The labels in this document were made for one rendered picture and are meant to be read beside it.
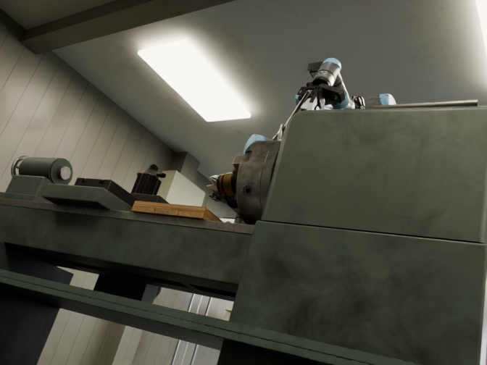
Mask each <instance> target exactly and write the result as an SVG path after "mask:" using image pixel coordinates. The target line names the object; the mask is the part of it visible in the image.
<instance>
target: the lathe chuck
mask: <svg viewBox="0 0 487 365"><path fill-rule="evenodd" d="M278 141H280V140H257V141H254V142H253V143H252V144H251V145H250V146H249V147H248V148H247V149H246V151H245V153H248V152H249V151H251V152H252V154H251V156H250V159H249V160H247V162H245V161H244V160H241V162H240V165H239V168H238V174H237V181H236V197H237V203H238V209H239V211H240V214H241V217H242V219H243V220H244V222H245V223H246V224H247V225H255V224H256V221H258V220H259V221H260V219H261V216H262V205H261V198H260V184H261V176H262V169H263V166H264V162H265V159H266V157H267V154H268V152H269V150H270V149H271V148H272V146H273V145H274V144H275V143H277V142H278ZM247 185H248V186H250V187H251V188H252V194H251V195H250V196H247V195H245V193H244V188H245V187H246V186H247Z"/></svg>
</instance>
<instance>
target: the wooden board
mask: <svg viewBox="0 0 487 365"><path fill-rule="evenodd" d="M131 211H132V212H135V213H143V214H156V215H162V216H169V217H182V218H189V219H203V220H209V221H216V222H222V220H221V219H219V218H218V217H217V216H216V215H214V214H213V213H212V212H211V211H210V210H209V209H208V208H207V207H203V206H187V205H179V204H164V203H156V202H148V201H135V202H134V204H133V208H132V210H131Z"/></svg>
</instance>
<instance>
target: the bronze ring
mask: <svg viewBox="0 0 487 365"><path fill-rule="evenodd" d="M231 175H232V172H229V173H226V174H223V175H219V177H218V179H217V189H218V191H219V193H220V194H222V195H228V196H234V195H235V192H236V182H233V180H232V179H231V177H230V176H231Z"/></svg>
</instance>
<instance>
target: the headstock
mask: <svg viewBox="0 0 487 365"><path fill-rule="evenodd" d="M260 221H267V222H280V223H288V224H295V225H309V226H316V227H330V228H338V229H345V230H359V231H366V232H379V233H387V234H395V235H408V236H415V237H423V238H437V239H444V240H458V241H465V242H473V243H485V244H487V106H442V107H413V108H384V109H326V110H304V111H300V112H297V113H295V114H294V115H293V116H292V117H291V118H290V119H289V120H288V121H287V124H286V128H285V131H284V134H283V139H282V142H281V145H280V150H279V153H278V157H277V161H276V164H275V168H274V172H273V174H272V179H271V182H270V187H269V190H268V193H267V198H266V201H265V206H264V208H263V212H262V216H261V219H260Z"/></svg>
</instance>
